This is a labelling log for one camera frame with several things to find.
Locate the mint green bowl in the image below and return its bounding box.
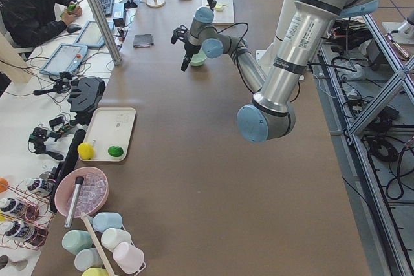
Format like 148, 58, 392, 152
190, 48, 207, 67

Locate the pink bowl with ice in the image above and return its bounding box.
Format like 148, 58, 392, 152
54, 167, 109, 218

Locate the bamboo cutting board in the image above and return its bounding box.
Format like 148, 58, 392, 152
194, 0, 235, 25

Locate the grey folded cloth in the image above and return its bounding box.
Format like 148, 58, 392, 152
133, 34, 154, 48

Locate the teach pendant tablet far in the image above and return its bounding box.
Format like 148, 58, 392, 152
74, 21, 105, 49

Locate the teach pendant tablet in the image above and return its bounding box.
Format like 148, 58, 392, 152
74, 21, 105, 49
39, 43, 88, 76

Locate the cream tray with bear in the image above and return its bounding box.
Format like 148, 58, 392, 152
78, 107, 136, 162

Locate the green lime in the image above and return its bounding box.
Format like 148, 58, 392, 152
107, 145, 124, 158

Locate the teach pendant tablet near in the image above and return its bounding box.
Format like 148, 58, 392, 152
39, 43, 88, 76

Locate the yellow lemon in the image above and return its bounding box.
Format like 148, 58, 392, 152
77, 142, 94, 160

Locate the seated person in black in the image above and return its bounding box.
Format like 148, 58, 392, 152
1, 0, 82, 47

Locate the metal muddler with black tip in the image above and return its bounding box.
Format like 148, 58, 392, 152
64, 176, 84, 229

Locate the light blue cup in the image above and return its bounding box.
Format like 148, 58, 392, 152
93, 212, 123, 233

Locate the white cup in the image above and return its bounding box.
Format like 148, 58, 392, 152
101, 228, 132, 252

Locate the pink cup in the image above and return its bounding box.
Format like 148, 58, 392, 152
113, 242, 146, 274

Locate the mint green cup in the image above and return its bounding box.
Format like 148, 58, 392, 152
61, 230, 93, 255

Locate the aluminium frame post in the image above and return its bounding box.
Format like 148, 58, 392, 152
87, 0, 122, 66

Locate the copper wire bottle rack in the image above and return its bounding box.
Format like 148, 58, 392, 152
1, 178, 54, 250

